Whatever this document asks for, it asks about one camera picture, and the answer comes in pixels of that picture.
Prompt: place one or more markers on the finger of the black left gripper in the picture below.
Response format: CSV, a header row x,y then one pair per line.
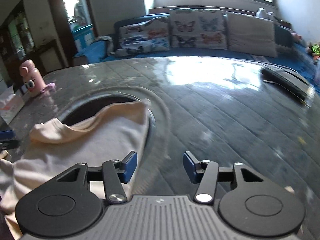
x,y
8,139

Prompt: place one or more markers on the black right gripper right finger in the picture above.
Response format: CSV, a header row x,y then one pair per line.
x,y
204,174

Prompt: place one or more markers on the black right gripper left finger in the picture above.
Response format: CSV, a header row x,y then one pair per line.
x,y
116,173

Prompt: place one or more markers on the cream sweatshirt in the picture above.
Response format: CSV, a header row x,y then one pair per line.
x,y
112,133

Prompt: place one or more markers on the white pink tissue pack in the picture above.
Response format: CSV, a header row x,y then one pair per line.
x,y
11,104

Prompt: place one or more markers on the pink cartoon water bottle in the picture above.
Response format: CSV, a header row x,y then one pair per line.
x,y
32,78

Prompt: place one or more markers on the blue cabinet in doorway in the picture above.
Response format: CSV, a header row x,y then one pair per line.
x,y
83,37

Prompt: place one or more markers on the grey blanket on sofa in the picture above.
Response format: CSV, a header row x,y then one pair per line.
x,y
108,42

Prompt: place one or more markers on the left butterfly print pillow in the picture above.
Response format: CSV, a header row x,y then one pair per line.
x,y
145,37

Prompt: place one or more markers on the butterfly print pillow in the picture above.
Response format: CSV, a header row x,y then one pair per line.
x,y
198,28
145,37

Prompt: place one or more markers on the middle butterfly print pillow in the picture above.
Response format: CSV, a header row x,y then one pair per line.
x,y
198,28

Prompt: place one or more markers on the plain beige cushion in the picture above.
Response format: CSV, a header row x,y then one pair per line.
x,y
251,35

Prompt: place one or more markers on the green orange toy pile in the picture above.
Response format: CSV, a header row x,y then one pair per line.
x,y
313,50

